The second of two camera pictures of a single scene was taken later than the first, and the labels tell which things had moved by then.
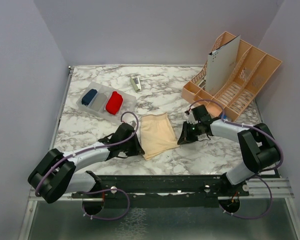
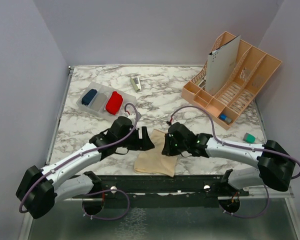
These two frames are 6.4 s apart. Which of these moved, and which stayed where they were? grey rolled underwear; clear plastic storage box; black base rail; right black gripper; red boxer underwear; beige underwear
Moved: right black gripper; beige underwear
Stayed: clear plastic storage box; grey rolled underwear; red boxer underwear; black base rail
